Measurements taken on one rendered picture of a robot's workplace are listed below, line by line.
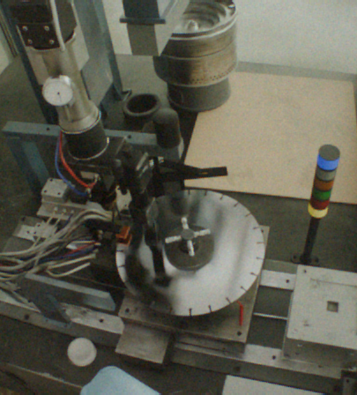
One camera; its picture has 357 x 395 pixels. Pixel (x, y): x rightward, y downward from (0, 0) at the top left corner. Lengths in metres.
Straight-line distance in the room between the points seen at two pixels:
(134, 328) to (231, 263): 0.28
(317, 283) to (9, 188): 1.04
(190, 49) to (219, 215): 0.57
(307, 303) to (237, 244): 0.20
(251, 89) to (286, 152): 0.34
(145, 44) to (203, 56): 0.42
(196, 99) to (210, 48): 0.23
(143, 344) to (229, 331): 0.20
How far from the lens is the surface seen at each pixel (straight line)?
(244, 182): 1.37
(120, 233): 1.02
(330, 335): 0.97
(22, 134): 1.26
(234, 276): 0.96
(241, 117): 1.57
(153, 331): 1.06
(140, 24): 1.01
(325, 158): 0.89
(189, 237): 0.95
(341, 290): 1.03
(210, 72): 1.46
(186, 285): 0.96
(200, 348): 1.10
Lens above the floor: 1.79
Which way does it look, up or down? 51 degrees down
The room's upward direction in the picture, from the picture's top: 10 degrees counter-clockwise
